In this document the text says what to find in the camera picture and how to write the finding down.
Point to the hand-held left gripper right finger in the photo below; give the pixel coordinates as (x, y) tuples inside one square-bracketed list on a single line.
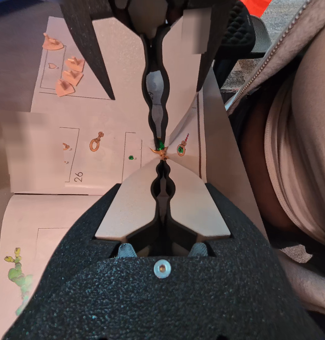
[(199, 207)]

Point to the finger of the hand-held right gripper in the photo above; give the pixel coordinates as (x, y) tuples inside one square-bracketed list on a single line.
[(120, 58), (183, 79)]

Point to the red panel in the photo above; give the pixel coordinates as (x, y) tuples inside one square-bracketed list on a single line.
[(255, 6)]

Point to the grey zip jacket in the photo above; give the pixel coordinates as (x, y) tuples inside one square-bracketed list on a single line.
[(298, 39)]

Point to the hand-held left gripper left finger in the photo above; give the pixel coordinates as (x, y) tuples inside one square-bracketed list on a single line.
[(125, 207)]

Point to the black mesh chair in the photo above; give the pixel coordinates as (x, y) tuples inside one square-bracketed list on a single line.
[(239, 31)]

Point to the grey desk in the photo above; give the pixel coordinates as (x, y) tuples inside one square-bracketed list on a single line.
[(13, 66)]

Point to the open instruction booklet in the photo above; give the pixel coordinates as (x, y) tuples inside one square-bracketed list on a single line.
[(104, 119)]

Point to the green stud piece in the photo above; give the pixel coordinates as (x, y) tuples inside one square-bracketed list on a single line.
[(161, 144)]

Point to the pink petal piece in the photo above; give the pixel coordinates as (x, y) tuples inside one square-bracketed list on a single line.
[(52, 44), (75, 64), (72, 77), (63, 89)]

